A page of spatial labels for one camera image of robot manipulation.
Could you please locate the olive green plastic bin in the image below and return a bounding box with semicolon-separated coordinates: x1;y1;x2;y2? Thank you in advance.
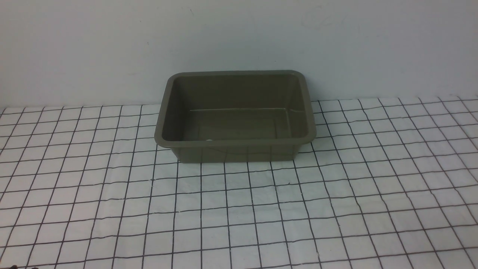
154;70;317;163

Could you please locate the white black-grid tablecloth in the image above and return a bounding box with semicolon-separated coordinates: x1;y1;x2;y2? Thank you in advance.
0;96;478;269

